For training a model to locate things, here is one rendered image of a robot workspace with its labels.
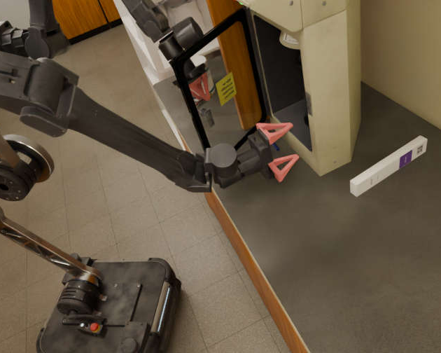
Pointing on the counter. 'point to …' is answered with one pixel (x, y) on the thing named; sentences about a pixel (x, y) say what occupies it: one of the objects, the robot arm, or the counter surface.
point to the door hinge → (257, 59)
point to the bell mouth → (288, 41)
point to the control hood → (278, 12)
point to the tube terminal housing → (328, 80)
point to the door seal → (201, 47)
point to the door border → (199, 50)
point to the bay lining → (278, 66)
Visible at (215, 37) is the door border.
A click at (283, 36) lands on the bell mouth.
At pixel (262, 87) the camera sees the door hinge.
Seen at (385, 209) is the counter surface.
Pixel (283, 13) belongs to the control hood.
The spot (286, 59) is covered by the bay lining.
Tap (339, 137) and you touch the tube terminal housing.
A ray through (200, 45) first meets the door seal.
